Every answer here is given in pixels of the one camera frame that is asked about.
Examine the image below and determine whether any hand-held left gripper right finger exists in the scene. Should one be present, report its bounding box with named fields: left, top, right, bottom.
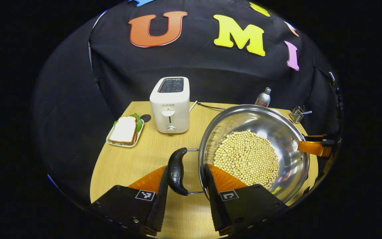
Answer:
left=204, top=163, right=289, bottom=236

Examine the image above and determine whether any white rectangular plate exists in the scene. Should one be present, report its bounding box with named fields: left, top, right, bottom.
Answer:
left=106, top=119, right=145, bottom=148

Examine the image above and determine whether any small silver bottle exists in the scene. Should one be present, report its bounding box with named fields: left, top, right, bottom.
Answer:
left=255, top=87, right=272, bottom=108

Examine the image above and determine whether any white bread sandwich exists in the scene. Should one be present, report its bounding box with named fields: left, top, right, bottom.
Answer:
left=108, top=116, right=138, bottom=145

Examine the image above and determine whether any green lettuce leaf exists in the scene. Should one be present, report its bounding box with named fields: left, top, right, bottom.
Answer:
left=113, top=113, right=143, bottom=132

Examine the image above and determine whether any black backdrop cloth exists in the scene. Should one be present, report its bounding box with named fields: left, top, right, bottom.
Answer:
left=33, top=0, right=344, bottom=206

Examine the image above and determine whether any toaster power cable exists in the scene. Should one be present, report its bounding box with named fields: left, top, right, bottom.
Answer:
left=189, top=101, right=226, bottom=112

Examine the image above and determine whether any stainless steel pot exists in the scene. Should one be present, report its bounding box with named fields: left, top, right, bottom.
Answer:
left=167, top=104, right=311, bottom=204

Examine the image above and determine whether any small glass jar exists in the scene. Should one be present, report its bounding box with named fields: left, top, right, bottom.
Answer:
left=289, top=106, right=306, bottom=124

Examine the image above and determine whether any pile of yellow soybeans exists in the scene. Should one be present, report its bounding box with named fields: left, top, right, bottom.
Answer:
left=213, top=130, right=280, bottom=190

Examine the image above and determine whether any white toaster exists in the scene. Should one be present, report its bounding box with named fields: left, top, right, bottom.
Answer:
left=150, top=77, right=190, bottom=134

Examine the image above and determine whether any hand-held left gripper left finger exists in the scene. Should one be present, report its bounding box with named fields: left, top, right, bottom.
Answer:
left=90, top=166, right=169, bottom=236

